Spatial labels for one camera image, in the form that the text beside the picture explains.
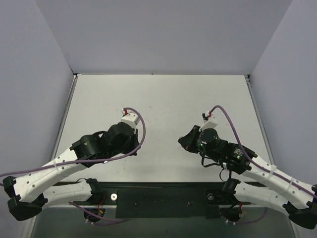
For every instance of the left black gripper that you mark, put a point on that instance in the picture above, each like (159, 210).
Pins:
(135, 143)

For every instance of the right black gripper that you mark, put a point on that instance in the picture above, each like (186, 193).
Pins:
(193, 140)

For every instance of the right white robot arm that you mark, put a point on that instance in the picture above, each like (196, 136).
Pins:
(283, 193)

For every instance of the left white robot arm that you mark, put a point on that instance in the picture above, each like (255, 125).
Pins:
(37, 190)

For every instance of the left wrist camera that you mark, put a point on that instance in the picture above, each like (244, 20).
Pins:
(130, 118)

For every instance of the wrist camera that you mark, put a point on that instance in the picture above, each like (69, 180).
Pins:
(209, 121)
(130, 118)

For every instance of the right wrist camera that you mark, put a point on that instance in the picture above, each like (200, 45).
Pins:
(209, 121)

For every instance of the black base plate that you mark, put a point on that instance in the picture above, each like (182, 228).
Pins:
(164, 199)

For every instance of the aluminium frame rail left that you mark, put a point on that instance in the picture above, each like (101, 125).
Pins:
(47, 104)

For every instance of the aluminium frame rail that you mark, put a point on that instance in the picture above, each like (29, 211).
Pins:
(266, 142)
(47, 104)

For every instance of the aluminium frame rail right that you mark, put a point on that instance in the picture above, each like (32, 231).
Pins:
(266, 142)

